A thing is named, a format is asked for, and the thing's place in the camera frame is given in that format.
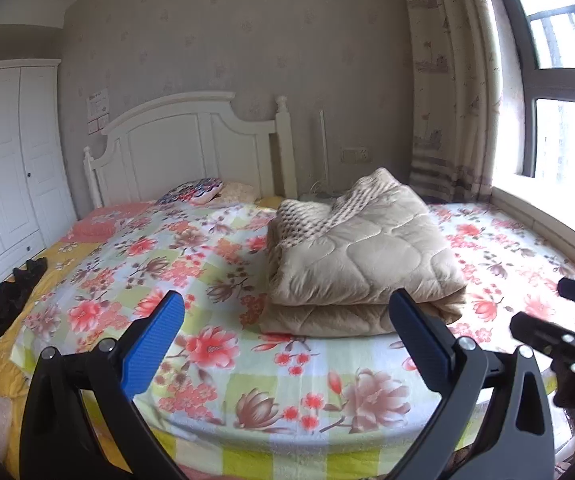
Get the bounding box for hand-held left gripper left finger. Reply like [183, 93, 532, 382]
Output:
[20, 290, 188, 480]

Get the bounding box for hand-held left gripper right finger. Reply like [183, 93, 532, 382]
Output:
[389, 289, 558, 480]

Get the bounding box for beige quilted jacket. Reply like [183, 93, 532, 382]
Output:
[260, 167, 468, 337]

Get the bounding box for beige windowsill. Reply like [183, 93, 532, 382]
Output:
[489, 184, 575, 287]

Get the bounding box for coral floral pillow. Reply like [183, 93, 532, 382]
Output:
[66, 201, 156, 244]

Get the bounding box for patterned round cushion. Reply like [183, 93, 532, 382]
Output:
[156, 177, 226, 206]

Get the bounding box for black cloth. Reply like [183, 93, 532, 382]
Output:
[0, 257, 49, 377]

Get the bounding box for beige pillow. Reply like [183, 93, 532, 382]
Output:
[217, 182, 259, 206]

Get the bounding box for white wooden bed headboard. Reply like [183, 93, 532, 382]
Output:
[83, 91, 299, 209]

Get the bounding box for dark framed window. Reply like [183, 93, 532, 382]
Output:
[484, 0, 575, 212]

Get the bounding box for white thin pole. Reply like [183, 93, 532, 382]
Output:
[318, 109, 329, 197]

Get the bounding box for white wardrobe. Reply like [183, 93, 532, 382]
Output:
[0, 58, 79, 307]

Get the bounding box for printed beige curtain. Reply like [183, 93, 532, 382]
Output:
[399, 0, 504, 204]

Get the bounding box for white wall paper note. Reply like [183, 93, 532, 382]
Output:
[87, 89, 111, 122]

